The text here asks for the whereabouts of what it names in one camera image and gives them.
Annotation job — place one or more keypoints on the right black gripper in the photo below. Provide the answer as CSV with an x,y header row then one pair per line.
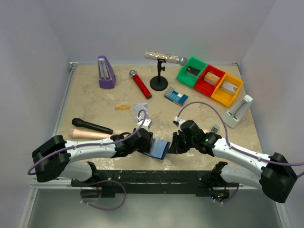
x,y
180,142

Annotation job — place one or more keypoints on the dark card in green bin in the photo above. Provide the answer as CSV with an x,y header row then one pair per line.
x,y
193,72

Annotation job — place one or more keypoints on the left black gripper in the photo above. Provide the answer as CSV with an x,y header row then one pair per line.
x,y
149,141

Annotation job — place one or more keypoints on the purple metronome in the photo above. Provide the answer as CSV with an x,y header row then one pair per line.
x,y
107,77

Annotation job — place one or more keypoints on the gold card in red bin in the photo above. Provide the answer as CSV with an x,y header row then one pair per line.
x,y
211,78

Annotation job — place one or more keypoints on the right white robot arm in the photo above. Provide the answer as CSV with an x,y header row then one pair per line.
x,y
270,173

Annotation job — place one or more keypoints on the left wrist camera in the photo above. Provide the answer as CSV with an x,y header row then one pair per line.
x,y
145,124

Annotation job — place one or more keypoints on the green plastic bin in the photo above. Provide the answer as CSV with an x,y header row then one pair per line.
x,y
193,62

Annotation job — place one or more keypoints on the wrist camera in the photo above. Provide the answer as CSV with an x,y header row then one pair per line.
x,y
178,121
145,124

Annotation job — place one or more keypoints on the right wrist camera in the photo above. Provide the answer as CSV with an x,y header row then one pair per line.
x,y
178,121

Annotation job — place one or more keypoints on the red glitter microphone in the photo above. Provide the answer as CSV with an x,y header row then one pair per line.
x,y
143,88

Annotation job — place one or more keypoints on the black microphone stand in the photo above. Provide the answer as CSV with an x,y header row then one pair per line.
x,y
159,83

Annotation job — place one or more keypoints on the black microphone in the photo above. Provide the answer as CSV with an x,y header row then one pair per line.
x,y
81,123

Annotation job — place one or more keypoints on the navy blue card holder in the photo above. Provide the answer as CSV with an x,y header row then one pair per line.
x,y
161,149

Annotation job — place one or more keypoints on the yellow plastic bin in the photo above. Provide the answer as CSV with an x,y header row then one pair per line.
x,y
223,97

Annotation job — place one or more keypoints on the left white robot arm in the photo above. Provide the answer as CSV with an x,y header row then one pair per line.
x,y
56,155

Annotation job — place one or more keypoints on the pink microphone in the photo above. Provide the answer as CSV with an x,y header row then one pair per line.
x,y
75,133

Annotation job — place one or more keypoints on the red plastic bin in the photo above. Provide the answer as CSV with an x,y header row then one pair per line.
x,y
204,87

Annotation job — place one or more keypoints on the aluminium frame rail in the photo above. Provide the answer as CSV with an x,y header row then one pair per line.
x,y
34,186

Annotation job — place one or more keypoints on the silver glitter microphone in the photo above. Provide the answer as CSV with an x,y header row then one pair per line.
x,y
180,60

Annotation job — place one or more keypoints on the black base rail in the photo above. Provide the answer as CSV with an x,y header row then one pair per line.
x,y
198,183

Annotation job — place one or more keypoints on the white metronome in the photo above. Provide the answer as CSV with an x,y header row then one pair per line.
x,y
233,116

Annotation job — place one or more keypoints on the white card in yellow bin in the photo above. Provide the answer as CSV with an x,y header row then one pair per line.
x,y
229,87

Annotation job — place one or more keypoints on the gold VIP card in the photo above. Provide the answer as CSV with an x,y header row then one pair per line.
x,y
122,106

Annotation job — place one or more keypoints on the blue toy brick block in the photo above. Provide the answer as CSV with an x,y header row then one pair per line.
x,y
175,97

